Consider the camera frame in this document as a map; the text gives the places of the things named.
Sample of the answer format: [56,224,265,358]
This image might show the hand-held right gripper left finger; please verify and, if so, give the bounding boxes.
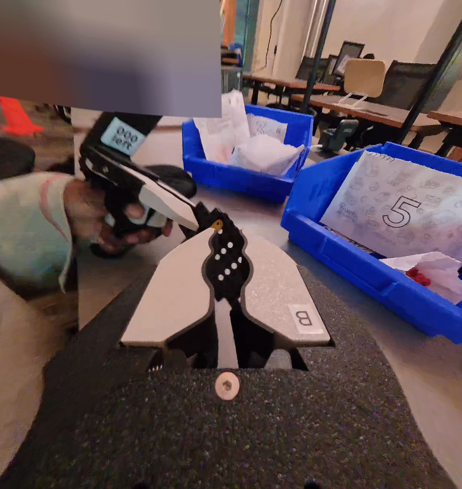
[120,228,217,348]

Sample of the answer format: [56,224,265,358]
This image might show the black toy brick chassis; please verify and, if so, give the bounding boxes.
[180,202,251,303]

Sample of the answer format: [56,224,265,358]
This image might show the black wall cable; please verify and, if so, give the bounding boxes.
[264,0,286,69]

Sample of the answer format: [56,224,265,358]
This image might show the torn white paper bag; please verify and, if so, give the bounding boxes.
[380,251,462,305]

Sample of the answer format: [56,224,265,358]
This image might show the orange traffic cone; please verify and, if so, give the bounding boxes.
[0,96,44,135]

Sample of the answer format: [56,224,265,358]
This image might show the person's left hand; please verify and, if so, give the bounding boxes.
[65,178,174,254]

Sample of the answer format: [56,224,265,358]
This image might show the small doodle-print paper bag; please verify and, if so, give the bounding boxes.
[248,114,289,143]

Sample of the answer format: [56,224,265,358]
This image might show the large doodle-print paper bag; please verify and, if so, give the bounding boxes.
[320,150,462,265]

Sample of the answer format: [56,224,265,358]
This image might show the blue plastic bin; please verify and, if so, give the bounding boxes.
[182,104,314,203]
[281,142,462,344]

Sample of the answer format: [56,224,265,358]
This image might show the black chair armrest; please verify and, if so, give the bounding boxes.
[145,165,198,200]

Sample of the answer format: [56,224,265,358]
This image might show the grey desk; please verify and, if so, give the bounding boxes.
[71,108,462,489]

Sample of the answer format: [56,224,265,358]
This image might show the black metal pole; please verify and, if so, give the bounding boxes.
[399,4,462,145]
[301,0,337,114]

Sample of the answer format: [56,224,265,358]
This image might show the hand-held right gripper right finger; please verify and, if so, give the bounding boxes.
[239,233,331,347]

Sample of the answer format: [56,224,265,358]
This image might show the computer monitor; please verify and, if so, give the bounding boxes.
[332,41,366,77]

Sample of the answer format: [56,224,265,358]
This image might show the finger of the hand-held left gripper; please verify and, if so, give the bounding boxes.
[138,178,200,232]

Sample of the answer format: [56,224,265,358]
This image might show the wood-top table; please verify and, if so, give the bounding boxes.
[242,74,341,105]
[290,93,443,150]
[427,110,462,157]

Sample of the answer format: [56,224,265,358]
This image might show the black office chair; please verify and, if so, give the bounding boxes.
[380,61,438,111]

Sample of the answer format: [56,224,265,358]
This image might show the striped sticker sheet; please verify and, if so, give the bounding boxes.
[324,225,376,254]

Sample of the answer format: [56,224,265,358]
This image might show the black desk phone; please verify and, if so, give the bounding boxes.
[318,119,360,153]

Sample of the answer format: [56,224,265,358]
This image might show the black rounded chair part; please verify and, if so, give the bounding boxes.
[0,137,36,183]

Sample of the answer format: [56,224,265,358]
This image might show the flat white paper bag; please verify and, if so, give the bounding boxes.
[194,90,251,162]

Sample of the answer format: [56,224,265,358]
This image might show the crumpled white paper bag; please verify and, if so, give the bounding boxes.
[228,134,305,177]

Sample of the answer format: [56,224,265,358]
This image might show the cream panel on stand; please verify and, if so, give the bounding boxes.
[337,58,387,106]

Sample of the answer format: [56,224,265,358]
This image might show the red toy bricks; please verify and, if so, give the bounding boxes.
[405,267,432,288]

